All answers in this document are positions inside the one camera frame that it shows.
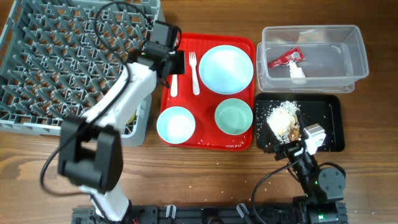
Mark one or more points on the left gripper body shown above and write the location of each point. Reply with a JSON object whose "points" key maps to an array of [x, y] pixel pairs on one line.
{"points": [[176, 61]]}

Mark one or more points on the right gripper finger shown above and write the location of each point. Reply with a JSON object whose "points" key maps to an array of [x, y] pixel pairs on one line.
{"points": [[304, 124], [270, 137]]}

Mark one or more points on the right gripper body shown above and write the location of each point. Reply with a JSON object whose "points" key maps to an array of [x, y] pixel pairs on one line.
{"points": [[288, 150]]}

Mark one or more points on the white plastic fork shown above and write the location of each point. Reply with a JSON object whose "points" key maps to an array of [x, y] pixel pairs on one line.
{"points": [[193, 64]]}

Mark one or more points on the white plastic spoon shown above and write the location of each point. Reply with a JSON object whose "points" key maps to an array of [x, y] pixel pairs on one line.
{"points": [[174, 86]]}

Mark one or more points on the rice and food scraps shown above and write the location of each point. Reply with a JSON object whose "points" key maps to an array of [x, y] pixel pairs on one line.
{"points": [[283, 121]]}

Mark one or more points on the green bowl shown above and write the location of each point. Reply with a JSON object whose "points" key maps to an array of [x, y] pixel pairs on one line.
{"points": [[233, 116]]}

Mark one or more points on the white napkin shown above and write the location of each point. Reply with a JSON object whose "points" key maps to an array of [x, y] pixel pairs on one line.
{"points": [[296, 73]]}

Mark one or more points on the yellow plastic cup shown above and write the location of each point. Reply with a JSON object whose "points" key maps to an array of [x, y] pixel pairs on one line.
{"points": [[132, 118]]}

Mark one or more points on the red sauce packet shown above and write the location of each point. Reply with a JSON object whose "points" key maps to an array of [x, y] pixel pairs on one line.
{"points": [[292, 55]]}

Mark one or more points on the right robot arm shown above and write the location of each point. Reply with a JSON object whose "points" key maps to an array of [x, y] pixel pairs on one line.
{"points": [[323, 184]]}

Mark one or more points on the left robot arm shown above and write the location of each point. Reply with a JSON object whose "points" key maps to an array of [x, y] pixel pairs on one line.
{"points": [[90, 154]]}

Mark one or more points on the black waste tray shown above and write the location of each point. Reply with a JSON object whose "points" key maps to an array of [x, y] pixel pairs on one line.
{"points": [[316, 108]]}

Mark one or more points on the red plastic tray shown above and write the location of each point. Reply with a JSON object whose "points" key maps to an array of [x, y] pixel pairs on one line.
{"points": [[207, 135]]}

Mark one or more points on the light blue plate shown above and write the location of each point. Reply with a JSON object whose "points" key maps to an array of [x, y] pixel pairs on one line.
{"points": [[226, 69]]}

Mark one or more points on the light blue small bowl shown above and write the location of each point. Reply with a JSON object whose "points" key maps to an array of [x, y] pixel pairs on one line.
{"points": [[176, 125]]}

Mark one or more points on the clear plastic bin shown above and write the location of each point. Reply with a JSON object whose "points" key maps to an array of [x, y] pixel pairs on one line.
{"points": [[334, 58]]}

